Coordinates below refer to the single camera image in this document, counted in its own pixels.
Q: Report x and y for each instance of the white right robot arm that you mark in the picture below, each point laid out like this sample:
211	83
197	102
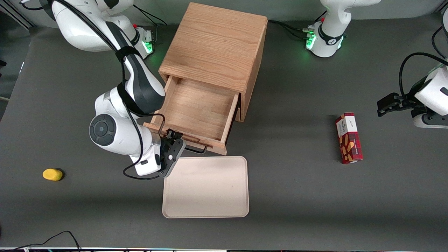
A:
119	136

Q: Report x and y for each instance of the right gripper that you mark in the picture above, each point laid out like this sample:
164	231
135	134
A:
165	144

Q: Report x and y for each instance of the wooden drawer cabinet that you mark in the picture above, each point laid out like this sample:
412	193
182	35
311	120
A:
213	42

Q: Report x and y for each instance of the red snack box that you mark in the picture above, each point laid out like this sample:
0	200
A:
349	140

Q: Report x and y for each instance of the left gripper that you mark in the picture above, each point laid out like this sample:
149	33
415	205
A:
408	103

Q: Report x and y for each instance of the aluminium frame profile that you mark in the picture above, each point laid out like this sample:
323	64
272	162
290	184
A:
21	19

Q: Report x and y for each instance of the beige rectangular tray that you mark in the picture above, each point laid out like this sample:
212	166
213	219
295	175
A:
206	192

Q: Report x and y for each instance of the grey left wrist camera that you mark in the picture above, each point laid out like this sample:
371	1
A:
430	121

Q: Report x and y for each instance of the yellow foam block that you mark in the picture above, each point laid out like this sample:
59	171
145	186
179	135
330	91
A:
51	174

